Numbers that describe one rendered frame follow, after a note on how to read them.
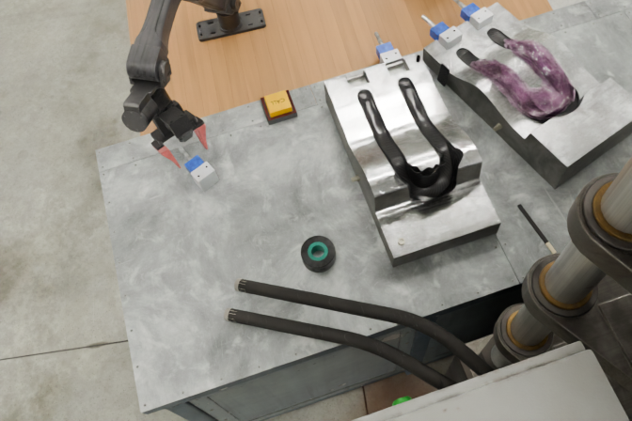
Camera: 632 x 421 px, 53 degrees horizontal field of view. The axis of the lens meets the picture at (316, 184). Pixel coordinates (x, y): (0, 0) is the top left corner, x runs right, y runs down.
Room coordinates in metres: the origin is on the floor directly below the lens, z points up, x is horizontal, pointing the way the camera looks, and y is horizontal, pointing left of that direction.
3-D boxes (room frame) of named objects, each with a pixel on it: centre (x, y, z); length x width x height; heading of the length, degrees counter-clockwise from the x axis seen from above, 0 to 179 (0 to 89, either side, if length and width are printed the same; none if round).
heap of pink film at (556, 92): (0.90, -0.56, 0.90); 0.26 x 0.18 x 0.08; 27
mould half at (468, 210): (0.76, -0.23, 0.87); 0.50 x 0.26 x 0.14; 9
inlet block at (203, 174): (0.84, 0.30, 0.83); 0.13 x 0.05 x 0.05; 32
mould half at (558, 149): (0.90, -0.57, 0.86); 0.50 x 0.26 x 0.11; 27
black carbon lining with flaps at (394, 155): (0.78, -0.24, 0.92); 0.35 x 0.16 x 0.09; 9
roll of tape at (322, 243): (0.55, 0.02, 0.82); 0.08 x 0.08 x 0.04
